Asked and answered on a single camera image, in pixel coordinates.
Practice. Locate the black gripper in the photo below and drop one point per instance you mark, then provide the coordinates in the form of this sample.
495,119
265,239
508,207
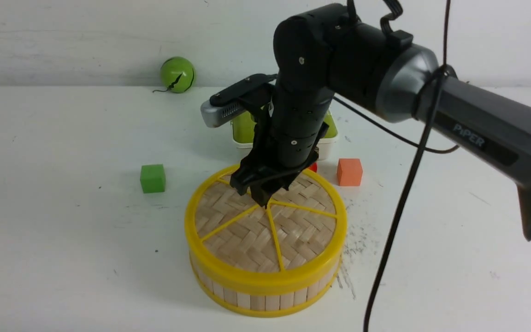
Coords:
273,164

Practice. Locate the yellow woven steamer lid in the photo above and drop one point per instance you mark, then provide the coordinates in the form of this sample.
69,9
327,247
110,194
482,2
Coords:
297,225

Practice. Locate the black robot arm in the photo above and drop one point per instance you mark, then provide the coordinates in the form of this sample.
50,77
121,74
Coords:
329,51

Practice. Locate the yellow bamboo steamer basket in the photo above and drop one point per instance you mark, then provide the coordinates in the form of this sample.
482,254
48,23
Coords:
265,295

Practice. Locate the orange toy pear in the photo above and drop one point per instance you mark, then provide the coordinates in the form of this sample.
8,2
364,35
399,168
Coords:
313,167

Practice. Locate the green lidded white box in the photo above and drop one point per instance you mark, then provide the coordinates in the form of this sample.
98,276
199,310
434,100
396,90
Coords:
243,134

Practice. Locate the orange foam cube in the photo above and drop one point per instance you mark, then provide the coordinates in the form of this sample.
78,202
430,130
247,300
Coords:
349,172

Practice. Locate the green foam cube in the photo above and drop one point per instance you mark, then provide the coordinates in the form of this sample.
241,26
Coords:
153,178

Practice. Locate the green cracked ball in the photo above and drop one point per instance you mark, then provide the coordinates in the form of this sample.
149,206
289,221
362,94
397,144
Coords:
177,74

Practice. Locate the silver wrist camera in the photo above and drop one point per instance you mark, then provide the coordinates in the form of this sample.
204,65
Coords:
248,94

